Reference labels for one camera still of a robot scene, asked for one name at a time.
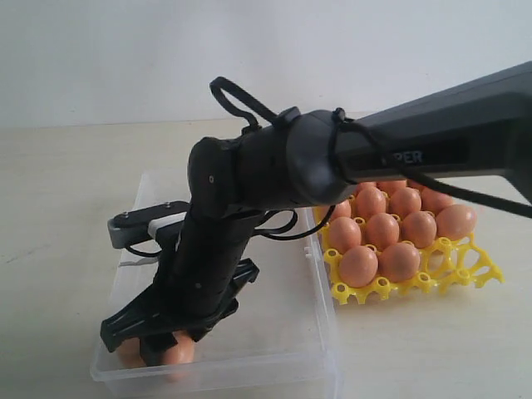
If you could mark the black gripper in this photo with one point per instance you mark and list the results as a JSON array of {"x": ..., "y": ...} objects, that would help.
[{"x": 193, "y": 289}]

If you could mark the brown egg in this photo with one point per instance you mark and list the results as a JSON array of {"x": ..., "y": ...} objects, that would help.
[
  {"x": 390, "y": 187},
  {"x": 358, "y": 267},
  {"x": 435, "y": 201},
  {"x": 399, "y": 262},
  {"x": 370, "y": 201},
  {"x": 404, "y": 202},
  {"x": 342, "y": 209},
  {"x": 419, "y": 228},
  {"x": 183, "y": 352},
  {"x": 344, "y": 234},
  {"x": 382, "y": 230},
  {"x": 456, "y": 221},
  {"x": 129, "y": 353}
]

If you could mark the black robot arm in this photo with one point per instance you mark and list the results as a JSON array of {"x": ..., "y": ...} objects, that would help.
[{"x": 290, "y": 160}]

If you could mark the clear plastic container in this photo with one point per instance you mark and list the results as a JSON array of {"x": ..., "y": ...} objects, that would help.
[{"x": 281, "y": 343}]

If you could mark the yellow plastic egg tray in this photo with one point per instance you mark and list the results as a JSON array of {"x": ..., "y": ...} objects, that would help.
[{"x": 443, "y": 264}]

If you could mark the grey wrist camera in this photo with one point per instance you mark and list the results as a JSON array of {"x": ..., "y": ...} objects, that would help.
[{"x": 131, "y": 227}]

